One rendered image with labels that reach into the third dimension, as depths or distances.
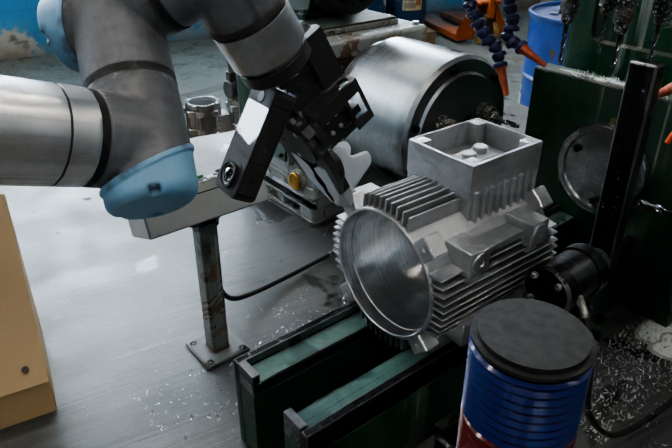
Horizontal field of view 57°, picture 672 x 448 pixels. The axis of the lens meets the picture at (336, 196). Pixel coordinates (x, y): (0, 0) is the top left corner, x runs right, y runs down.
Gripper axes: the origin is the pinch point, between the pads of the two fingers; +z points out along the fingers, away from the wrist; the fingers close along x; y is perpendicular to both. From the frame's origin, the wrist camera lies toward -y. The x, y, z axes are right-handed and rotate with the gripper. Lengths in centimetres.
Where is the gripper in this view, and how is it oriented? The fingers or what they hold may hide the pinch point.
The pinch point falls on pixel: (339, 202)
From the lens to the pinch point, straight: 70.7
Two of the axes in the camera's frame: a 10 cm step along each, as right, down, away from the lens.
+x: -6.2, -3.6, 7.0
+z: 3.9, 6.3, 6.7
